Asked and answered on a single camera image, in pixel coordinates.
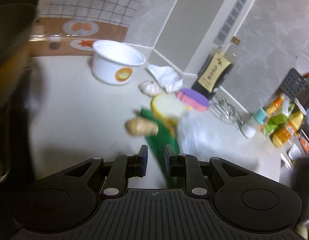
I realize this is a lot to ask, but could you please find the green snack packet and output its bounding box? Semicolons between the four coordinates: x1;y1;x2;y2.
139;108;180;188

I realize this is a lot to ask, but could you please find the ginger root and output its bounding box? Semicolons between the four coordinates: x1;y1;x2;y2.
125;116;159;136

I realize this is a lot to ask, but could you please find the clear plastic bag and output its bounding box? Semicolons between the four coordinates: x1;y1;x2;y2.
177;111;259;171

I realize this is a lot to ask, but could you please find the yellow plastic lid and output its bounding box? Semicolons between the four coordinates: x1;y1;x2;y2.
150;94;188;125

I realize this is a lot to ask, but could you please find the pink purple sponge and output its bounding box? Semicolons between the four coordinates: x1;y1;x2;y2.
176;88;210;112

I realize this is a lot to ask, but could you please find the garlic bulb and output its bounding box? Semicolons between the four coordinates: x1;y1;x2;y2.
138;81;161;97

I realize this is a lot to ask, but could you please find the white tissue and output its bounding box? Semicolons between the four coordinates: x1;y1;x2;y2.
148;64;183;93

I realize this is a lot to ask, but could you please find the salt shaker teal lid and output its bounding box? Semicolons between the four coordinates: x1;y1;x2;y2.
241;108;268;139

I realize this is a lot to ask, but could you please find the soy sauce bottle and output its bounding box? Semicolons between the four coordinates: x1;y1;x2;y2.
191;36;241;100

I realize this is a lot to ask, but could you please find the green vegetable bag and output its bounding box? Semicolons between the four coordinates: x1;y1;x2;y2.
261;100;295;136

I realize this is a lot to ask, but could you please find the yellow sauce bottle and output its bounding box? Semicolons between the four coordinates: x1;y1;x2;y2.
272;111;304;148

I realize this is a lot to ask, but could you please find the steel sink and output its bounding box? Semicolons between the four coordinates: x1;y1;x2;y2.
280;144;302;174

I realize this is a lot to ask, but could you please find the orange juice bottle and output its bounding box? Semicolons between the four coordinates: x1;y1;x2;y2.
265;94;285;117

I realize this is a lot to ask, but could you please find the grey utensil holder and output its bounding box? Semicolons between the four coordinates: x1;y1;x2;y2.
279;68;309;100

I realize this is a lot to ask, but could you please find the white ladle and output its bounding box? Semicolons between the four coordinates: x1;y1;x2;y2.
295;55;309;75

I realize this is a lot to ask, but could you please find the black wok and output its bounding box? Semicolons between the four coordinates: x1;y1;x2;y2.
0;4;36;109

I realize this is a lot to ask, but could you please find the metal wire trivet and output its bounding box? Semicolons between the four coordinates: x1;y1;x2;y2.
210;98;243;129

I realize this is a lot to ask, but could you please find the grey wall outlet strip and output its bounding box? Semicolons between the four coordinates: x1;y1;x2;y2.
214;0;247;46

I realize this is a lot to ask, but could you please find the cartoon chef wall sticker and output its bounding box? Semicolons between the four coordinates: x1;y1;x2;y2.
20;0;141;56

